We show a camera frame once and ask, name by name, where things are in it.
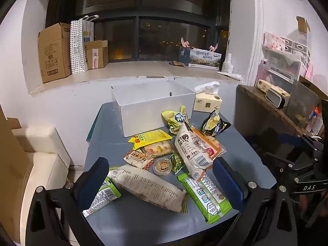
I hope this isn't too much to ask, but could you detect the small cardboard piece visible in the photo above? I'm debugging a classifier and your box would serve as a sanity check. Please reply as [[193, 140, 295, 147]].
[[296, 16, 311, 34]]

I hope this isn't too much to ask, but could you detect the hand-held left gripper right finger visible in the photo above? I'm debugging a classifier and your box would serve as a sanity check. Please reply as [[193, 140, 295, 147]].
[[213, 157, 299, 246]]

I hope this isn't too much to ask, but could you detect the white plastic bottle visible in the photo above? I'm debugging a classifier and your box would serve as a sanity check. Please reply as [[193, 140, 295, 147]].
[[221, 53, 234, 74]]

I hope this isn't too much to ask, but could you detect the landscape-print tissue box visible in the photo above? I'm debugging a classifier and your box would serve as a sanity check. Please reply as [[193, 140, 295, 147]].
[[189, 45, 222, 70]]

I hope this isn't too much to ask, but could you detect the yellow tissue pack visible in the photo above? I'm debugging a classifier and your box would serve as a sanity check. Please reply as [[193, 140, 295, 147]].
[[194, 81, 223, 113]]

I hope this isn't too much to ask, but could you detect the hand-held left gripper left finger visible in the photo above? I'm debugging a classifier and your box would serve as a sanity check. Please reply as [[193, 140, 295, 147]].
[[26, 157, 109, 246]]

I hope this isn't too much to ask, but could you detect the small dark blue box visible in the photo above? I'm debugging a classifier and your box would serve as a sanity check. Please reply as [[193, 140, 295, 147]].
[[178, 37, 191, 66]]

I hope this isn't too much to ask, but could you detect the clear plastic container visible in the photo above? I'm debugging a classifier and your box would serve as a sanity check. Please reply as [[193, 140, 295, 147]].
[[285, 79, 321, 129]]

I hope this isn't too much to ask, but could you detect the white ottoman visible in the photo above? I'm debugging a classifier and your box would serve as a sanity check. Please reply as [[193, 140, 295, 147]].
[[11, 125, 71, 237]]

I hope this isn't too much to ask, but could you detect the white cardboard box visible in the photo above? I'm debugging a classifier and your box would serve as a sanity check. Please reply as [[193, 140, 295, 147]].
[[111, 78, 196, 137]]

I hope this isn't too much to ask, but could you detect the yellow snack packet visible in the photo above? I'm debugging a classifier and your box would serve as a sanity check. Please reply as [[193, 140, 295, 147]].
[[128, 129, 173, 150]]

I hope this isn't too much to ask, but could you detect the long beige snack bag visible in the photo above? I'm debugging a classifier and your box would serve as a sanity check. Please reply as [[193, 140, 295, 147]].
[[107, 164, 188, 213]]

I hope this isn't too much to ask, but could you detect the flat brown cardboard sheet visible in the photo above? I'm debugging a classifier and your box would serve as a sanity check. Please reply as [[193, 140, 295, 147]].
[[0, 105, 34, 236]]

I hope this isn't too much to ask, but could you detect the clear plastic drawer unit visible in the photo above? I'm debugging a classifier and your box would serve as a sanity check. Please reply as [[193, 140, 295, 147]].
[[256, 32, 312, 89]]

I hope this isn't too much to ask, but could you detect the small green snack packet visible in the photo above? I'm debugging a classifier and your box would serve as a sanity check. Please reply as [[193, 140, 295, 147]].
[[169, 153, 184, 174]]

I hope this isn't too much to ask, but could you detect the clear jelly cup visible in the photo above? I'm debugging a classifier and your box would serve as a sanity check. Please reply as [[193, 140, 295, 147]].
[[153, 158, 173, 175]]

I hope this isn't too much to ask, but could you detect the yellow-green chip bag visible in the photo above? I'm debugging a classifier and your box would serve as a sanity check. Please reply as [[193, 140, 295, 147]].
[[161, 105, 190, 134]]

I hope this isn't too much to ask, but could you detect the clear rice cracker packet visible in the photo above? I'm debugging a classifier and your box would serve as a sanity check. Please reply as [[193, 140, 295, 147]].
[[140, 141, 173, 160]]

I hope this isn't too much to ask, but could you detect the dark window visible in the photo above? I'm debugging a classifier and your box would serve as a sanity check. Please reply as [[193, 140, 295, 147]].
[[46, 0, 231, 63]]

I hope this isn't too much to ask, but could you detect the white bear-print snack bag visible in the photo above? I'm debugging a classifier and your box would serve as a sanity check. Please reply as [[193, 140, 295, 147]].
[[174, 124, 215, 181]]

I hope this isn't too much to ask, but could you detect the small open cardboard box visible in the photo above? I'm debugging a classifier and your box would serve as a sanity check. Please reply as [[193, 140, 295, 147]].
[[84, 40, 109, 70]]

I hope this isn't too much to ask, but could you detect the orange and white snack packet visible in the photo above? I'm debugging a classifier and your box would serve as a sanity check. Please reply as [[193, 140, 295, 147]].
[[122, 149, 155, 170]]

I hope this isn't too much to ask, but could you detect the orange cracker packet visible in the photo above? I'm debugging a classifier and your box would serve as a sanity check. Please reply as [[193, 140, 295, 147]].
[[190, 128, 227, 160]]

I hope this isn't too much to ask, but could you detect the white bag with coloured squares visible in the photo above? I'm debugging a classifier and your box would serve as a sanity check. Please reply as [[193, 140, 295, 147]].
[[78, 15, 95, 64]]

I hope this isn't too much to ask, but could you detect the white tube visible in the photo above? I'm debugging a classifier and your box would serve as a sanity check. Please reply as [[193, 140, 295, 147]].
[[217, 71, 243, 81]]

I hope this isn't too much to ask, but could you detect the pink floral pouch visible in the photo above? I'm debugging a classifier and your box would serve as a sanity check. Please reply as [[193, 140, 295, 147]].
[[263, 31, 288, 52]]

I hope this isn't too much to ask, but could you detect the dotted white paper bag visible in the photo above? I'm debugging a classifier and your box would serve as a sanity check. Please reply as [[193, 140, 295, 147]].
[[70, 15, 99, 75]]

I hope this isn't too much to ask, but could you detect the green and white snack packet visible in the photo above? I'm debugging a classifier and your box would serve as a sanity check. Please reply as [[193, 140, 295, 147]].
[[82, 167, 122, 218], [177, 173, 232, 224]]

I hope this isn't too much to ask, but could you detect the black and yellow snack bag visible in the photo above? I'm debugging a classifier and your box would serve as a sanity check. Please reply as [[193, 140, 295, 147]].
[[200, 110, 231, 137]]

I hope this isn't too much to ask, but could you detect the wooden side shelf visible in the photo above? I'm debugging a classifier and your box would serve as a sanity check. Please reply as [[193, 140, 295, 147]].
[[235, 83, 328, 140]]

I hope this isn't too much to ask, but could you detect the large brown cardboard box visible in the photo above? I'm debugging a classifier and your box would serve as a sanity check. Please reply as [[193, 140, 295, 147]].
[[38, 23, 72, 84]]

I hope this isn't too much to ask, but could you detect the white rounded device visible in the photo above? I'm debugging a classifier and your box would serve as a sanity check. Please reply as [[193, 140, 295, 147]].
[[265, 88, 290, 109]]

